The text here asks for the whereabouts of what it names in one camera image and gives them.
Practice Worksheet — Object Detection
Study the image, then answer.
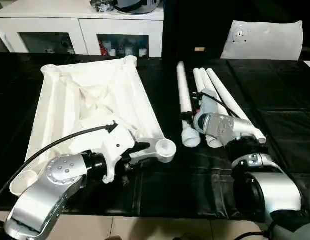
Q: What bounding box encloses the white plastic table leg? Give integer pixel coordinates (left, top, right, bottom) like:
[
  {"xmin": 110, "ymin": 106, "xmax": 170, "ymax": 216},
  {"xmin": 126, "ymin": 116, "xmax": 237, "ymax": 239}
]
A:
[
  {"xmin": 199, "ymin": 67, "xmax": 245, "ymax": 121},
  {"xmin": 193, "ymin": 67, "xmax": 223, "ymax": 149},
  {"xmin": 176, "ymin": 61, "xmax": 201, "ymax": 149},
  {"xmin": 206, "ymin": 67, "xmax": 267, "ymax": 145}
]

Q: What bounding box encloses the white plastic table top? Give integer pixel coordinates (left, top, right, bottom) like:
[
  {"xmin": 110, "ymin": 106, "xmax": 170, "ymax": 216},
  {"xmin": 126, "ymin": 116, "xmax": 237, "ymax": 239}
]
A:
[{"xmin": 9, "ymin": 56, "xmax": 177, "ymax": 197}]

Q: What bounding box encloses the black work mat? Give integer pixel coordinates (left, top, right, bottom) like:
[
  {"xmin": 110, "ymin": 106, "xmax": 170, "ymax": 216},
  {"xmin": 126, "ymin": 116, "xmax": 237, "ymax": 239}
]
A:
[{"xmin": 0, "ymin": 51, "xmax": 310, "ymax": 221}]

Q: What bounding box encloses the black cabinet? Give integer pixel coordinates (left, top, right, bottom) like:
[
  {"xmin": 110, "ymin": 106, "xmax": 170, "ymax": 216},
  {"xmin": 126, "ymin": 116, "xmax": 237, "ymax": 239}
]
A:
[{"xmin": 162, "ymin": 0, "xmax": 235, "ymax": 60}]

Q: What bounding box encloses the white chair back panel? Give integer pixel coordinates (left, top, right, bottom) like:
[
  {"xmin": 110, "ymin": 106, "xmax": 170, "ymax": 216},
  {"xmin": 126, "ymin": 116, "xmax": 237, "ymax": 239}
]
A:
[{"xmin": 219, "ymin": 19, "xmax": 304, "ymax": 61}]

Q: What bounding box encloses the red packet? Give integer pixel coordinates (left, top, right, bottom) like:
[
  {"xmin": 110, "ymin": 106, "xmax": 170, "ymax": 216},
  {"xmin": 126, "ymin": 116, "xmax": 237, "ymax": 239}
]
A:
[{"xmin": 99, "ymin": 39, "xmax": 108, "ymax": 56}]

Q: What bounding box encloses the grey and black helmet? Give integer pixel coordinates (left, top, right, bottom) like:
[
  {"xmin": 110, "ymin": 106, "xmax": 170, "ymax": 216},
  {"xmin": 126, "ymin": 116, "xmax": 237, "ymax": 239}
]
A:
[{"xmin": 114, "ymin": 0, "xmax": 162, "ymax": 15}]

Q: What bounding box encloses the white cabinet with glass doors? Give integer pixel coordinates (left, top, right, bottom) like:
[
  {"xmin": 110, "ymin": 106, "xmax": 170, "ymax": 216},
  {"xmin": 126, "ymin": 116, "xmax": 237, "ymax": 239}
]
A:
[{"xmin": 0, "ymin": 9, "xmax": 165, "ymax": 57}]

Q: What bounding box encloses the black tangled clutter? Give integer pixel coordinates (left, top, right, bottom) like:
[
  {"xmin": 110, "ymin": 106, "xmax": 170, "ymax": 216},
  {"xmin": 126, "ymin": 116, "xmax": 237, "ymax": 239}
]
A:
[{"xmin": 89, "ymin": 0, "xmax": 118, "ymax": 12}]

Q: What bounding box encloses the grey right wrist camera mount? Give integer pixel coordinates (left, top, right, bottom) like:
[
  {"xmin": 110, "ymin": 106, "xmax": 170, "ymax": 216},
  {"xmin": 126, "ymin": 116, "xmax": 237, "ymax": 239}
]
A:
[{"xmin": 194, "ymin": 86, "xmax": 237, "ymax": 141}]

